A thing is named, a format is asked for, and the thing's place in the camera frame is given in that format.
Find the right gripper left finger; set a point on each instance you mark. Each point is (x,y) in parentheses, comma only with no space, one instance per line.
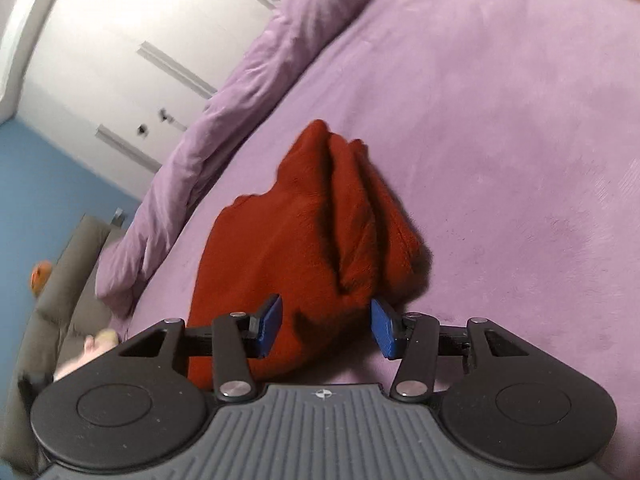
(264,327)

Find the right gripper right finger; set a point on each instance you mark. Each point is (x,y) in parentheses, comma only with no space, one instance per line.
(388,330)

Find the red knit sweater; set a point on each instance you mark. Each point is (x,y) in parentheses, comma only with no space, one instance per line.
(328,237)

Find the pink plush toy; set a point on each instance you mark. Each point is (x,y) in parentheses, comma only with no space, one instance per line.
(94,347)

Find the grey headboard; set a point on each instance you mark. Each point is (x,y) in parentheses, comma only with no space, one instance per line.
(65,313)

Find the orange plush toy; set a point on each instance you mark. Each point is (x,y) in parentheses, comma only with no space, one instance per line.
(39,277)

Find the purple bed sheet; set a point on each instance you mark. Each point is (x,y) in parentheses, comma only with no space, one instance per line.
(509,130)

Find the white wardrobe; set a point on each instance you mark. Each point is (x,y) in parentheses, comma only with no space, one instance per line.
(114,83)

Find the purple duvet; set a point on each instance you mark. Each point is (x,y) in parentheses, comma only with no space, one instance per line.
(296,33)

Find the wall socket with plug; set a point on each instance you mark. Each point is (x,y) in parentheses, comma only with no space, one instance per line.
(118,217)

